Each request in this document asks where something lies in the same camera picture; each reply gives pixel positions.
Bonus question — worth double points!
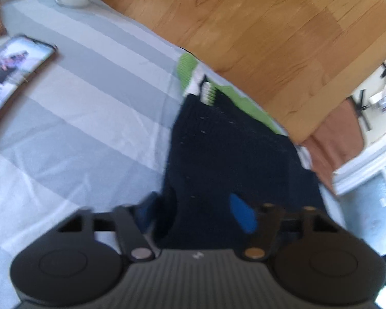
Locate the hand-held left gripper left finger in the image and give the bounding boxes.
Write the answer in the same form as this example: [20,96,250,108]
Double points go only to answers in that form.
[58,191,160,262]

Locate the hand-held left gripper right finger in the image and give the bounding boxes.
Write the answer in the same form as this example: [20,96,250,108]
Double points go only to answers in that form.
[228,193,339,261]

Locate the navy green striped small sweater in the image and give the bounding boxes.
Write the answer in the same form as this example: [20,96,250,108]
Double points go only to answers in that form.
[154,53,329,252]

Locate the striped bed sheet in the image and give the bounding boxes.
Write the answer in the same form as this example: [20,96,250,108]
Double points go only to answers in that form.
[0,0,367,300]

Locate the brown board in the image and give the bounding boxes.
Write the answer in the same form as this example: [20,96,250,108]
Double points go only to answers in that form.
[300,98,366,194]

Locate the wooden headboard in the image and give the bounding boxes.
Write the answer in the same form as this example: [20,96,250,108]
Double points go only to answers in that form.
[93,0,386,144]

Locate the smartphone in pink case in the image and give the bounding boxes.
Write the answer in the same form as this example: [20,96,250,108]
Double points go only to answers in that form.
[0,34,58,143]

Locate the white window frame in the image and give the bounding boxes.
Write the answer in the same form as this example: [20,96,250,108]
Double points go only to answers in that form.
[332,146,386,198]

